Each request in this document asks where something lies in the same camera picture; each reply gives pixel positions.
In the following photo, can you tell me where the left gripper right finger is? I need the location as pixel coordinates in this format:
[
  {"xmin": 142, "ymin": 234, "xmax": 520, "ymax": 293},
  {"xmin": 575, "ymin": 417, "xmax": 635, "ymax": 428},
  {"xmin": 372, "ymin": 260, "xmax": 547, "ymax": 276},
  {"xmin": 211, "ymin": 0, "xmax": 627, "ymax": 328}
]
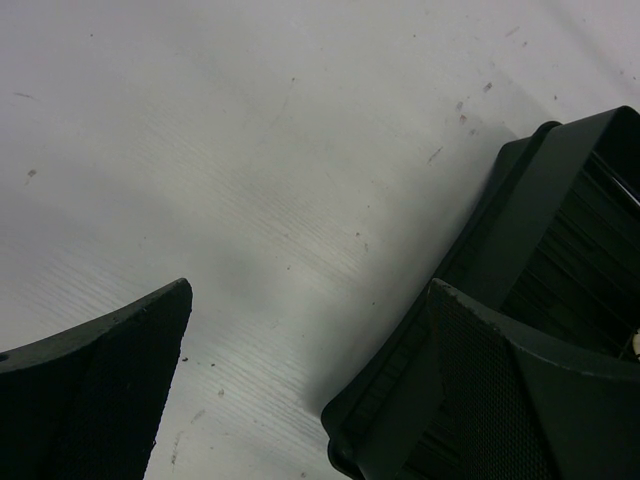
[{"xmin": 427, "ymin": 279, "xmax": 639, "ymax": 479}]

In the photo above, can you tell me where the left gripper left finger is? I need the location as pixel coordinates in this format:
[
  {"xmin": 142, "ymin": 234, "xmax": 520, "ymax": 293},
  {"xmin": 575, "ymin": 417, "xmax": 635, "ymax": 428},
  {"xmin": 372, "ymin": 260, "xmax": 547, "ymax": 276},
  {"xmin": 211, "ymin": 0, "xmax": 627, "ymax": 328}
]
[{"xmin": 1, "ymin": 279, "xmax": 193, "ymax": 479}]

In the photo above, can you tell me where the black plastic drain tray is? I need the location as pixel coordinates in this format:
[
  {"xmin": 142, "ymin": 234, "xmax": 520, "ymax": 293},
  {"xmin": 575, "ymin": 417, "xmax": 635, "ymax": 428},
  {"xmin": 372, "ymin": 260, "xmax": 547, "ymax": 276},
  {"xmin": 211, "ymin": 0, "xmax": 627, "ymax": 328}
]
[{"xmin": 321, "ymin": 106, "xmax": 639, "ymax": 479}]

